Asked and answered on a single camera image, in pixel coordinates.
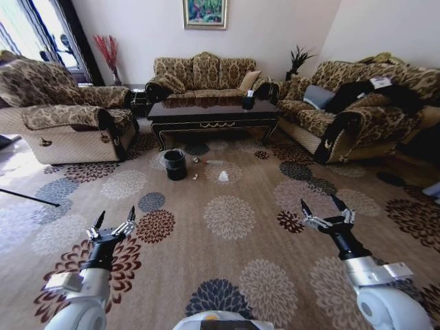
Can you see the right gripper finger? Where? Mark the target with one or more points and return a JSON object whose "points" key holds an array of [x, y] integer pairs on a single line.
{"points": [[314, 221], [349, 216]]}

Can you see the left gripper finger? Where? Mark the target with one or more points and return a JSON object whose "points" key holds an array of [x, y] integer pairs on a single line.
{"points": [[128, 227], [93, 233]]}

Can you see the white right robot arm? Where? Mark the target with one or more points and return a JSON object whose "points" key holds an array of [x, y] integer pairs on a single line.
{"points": [[378, 302]]}

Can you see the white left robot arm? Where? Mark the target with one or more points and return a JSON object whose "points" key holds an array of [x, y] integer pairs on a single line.
{"points": [[86, 307]]}

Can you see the black trash bin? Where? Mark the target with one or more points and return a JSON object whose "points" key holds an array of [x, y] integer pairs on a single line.
{"points": [[175, 165]]}

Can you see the thin black rod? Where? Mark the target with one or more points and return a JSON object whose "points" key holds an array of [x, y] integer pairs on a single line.
{"points": [[31, 197]]}

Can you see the blue object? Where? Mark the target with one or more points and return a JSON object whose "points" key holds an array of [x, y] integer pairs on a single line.
{"points": [[434, 190]]}

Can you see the floral patterned rug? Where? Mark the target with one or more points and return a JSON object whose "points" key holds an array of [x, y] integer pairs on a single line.
{"points": [[220, 247]]}

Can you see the brown floral long sofa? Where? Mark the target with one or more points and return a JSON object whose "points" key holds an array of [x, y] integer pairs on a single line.
{"points": [[371, 120]]}

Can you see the crumpled white paper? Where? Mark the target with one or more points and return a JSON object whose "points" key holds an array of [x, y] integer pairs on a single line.
{"points": [[224, 177]]}

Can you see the clear plastic bottle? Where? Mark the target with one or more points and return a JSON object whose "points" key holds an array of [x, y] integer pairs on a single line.
{"points": [[213, 162]]}

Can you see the grey cushion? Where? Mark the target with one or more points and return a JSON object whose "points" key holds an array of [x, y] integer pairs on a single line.
{"points": [[318, 96]]}

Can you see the brown floral armchair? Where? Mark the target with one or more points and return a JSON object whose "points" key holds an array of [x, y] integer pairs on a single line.
{"points": [[58, 113]]}

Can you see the black clothing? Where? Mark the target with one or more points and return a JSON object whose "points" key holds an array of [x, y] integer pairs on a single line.
{"points": [[395, 96]]}

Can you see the dark side table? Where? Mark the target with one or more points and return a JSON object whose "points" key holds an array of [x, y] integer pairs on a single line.
{"points": [[138, 98]]}

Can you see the white robot front shell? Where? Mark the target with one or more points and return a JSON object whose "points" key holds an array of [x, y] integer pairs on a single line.
{"points": [[220, 321]]}

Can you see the brown floral cushion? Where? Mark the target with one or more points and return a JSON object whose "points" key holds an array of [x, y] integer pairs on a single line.
{"points": [[297, 88], [174, 83]]}

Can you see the white printed paper sheet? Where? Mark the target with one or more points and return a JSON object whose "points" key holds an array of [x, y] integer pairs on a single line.
{"points": [[382, 82]]}

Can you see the dark tissue box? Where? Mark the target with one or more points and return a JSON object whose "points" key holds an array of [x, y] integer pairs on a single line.
{"points": [[248, 100]]}

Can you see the dark glossy coffee table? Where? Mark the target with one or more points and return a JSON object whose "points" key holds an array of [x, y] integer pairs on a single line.
{"points": [[213, 111]]}

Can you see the plain tan cushion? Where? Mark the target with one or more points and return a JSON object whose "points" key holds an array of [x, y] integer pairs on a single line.
{"points": [[250, 80]]}

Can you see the yellow green cloth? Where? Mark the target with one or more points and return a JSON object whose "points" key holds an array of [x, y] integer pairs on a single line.
{"points": [[381, 57]]}

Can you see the dark potted plant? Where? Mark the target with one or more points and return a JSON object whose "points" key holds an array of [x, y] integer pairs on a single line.
{"points": [[298, 60]]}

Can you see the red branches in vase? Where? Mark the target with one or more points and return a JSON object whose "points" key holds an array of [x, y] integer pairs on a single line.
{"points": [[110, 55]]}

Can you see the brown floral two-seat sofa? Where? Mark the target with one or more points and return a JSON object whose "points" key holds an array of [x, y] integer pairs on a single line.
{"points": [[206, 72]]}

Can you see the striped sheer curtain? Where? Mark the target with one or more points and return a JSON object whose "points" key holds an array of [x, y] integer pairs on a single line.
{"points": [[31, 27]]}

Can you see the gold framed painting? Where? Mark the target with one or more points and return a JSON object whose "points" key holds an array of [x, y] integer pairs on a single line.
{"points": [[205, 12]]}

